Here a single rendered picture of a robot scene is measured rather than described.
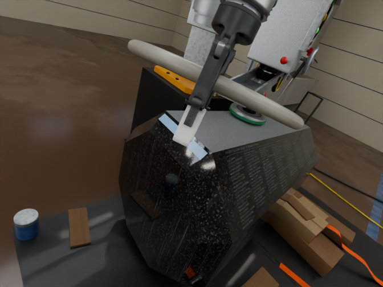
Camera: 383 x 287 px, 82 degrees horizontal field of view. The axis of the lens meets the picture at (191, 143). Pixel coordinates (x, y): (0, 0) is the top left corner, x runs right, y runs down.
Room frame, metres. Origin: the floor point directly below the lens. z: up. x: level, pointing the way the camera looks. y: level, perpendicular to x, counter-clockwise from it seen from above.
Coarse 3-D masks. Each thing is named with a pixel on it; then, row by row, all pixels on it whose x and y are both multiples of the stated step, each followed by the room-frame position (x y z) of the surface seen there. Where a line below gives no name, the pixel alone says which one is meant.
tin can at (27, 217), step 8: (16, 216) 0.65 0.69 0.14; (24, 216) 0.66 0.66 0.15; (32, 216) 0.68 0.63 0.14; (16, 224) 0.62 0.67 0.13; (24, 224) 0.63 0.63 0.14; (32, 224) 0.65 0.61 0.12; (16, 232) 0.62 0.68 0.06; (24, 232) 0.62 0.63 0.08; (32, 232) 0.65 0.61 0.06; (24, 240) 0.62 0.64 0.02
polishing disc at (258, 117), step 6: (234, 102) 1.29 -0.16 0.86; (234, 108) 1.19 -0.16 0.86; (240, 108) 1.22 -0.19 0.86; (240, 114) 1.14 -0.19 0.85; (246, 114) 1.15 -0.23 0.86; (252, 114) 1.19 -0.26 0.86; (258, 114) 1.23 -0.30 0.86; (252, 120) 1.13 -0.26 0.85; (258, 120) 1.14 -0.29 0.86; (264, 120) 1.18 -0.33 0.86
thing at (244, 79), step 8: (248, 72) 1.10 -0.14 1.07; (256, 72) 1.25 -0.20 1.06; (280, 72) 1.31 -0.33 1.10; (240, 80) 1.02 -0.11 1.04; (248, 80) 1.13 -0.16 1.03; (272, 80) 1.10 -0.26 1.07; (256, 88) 1.05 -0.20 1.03; (264, 88) 0.99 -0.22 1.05; (224, 96) 0.83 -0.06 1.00; (240, 104) 0.80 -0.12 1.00
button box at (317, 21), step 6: (324, 0) 1.10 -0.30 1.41; (330, 0) 1.09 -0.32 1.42; (324, 6) 1.09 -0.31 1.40; (318, 12) 1.10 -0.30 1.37; (324, 12) 1.09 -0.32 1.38; (318, 18) 1.09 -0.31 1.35; (312, 24) 1.10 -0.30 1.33; (318, 24) 1.09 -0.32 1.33; (312, 30) 1.09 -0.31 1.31; (306, 36) 1.10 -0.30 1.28; (312, 36) 1.09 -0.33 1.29; (306, 42) 1.09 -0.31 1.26; (300, 48) 1.10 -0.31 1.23; (306, 48) 1.09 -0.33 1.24
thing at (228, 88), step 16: (128, 48) 0.52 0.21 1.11; (144, 48) 0.44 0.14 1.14; (160, 48) 0.43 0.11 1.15; (160, 64) 0.41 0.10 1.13; (176, 64) 0.39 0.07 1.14; (192, 64) 0.39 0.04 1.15; (192, 80) 0.39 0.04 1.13; (224, 80) 0.38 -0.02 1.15; (240, 96) 0.38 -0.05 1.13; (256, 96) 0.39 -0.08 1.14; (272, 112) 0.40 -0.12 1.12; (288, 112) 0.43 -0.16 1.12
